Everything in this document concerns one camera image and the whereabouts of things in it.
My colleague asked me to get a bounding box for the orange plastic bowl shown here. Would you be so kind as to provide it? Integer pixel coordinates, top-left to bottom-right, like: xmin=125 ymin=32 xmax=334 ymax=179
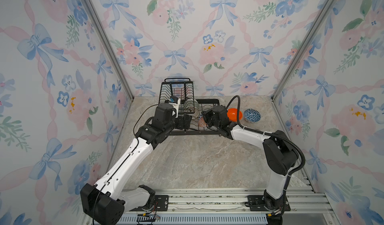
xmin=227 ymin=108 xmax=243 ymax=122

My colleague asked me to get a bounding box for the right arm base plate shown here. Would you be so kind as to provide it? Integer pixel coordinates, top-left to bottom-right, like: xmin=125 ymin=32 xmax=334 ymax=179
xmin=245 ymin=195 xmax=291 ymax=213

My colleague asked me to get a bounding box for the black wire dish rack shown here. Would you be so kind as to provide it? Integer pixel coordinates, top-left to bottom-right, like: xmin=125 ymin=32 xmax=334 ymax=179
xmin=159 ymin=77 xmax=220 ymax=136

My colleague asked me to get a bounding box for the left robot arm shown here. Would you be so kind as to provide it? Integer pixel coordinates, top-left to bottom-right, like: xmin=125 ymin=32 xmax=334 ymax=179
xmin=80 ymin=100 xmax=180 ymax=225

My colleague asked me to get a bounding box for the red geometric pattern bowl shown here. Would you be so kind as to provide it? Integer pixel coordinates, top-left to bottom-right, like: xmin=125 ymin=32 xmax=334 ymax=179
xmin=198 ymin=117 xmax=207 ymax=128

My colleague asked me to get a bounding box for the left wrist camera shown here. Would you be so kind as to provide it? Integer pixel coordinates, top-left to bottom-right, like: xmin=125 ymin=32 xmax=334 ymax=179
xmin=169 ymin=96 xmax=181 ymax=118

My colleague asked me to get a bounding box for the brown white pattern bowl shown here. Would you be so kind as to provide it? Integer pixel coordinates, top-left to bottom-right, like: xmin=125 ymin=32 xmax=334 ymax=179
xmin=189 ymin=108 xmax=200 ymax=119

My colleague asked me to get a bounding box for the left aluminium corner post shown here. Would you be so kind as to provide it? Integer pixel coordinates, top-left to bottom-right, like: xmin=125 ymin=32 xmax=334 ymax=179
xmin=81 ymin=0 xmax=134 ymax=102

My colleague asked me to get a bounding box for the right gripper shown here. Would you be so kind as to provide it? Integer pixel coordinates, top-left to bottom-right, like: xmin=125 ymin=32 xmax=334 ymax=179
xmin=200 ymin=110 xmax=221 ymax=132

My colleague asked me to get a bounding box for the aluminium corner post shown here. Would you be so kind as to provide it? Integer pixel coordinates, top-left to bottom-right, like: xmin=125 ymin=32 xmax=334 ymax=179
xmin=81 ymin=0 xmax=134 ymax=102
xmin=271 ymin=0 xmax=337 ymax=102

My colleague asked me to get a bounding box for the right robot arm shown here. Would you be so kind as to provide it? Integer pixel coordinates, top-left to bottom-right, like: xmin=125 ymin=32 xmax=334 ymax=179
xmin=202 ymin=106 xmax=306 ymax=217

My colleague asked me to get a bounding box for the aluminium mounting rail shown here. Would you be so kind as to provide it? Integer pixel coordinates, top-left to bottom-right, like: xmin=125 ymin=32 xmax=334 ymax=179
xmin=80 ymin=188 xmax=337 ymax=225

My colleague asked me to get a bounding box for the blue triangle pattern bowl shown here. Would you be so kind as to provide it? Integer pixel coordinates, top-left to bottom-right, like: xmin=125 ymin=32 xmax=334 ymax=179
xmin=244 ymin=109 xmax=261 ymax=123

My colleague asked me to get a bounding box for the green geometric pattern bowl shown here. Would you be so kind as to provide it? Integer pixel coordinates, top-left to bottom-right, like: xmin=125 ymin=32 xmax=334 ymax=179
xmin=194 ymin=100 xmax=201 ymax=111

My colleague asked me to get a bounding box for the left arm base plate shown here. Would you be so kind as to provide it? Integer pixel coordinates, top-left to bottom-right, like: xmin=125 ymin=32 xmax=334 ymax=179
xmin=130 ymin=195 xmax=170 ymax=212

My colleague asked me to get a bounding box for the right aluminium corner post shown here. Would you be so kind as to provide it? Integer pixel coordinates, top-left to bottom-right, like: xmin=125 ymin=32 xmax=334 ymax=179
xmin=271 ymin=0 xmax=337 ymax=102

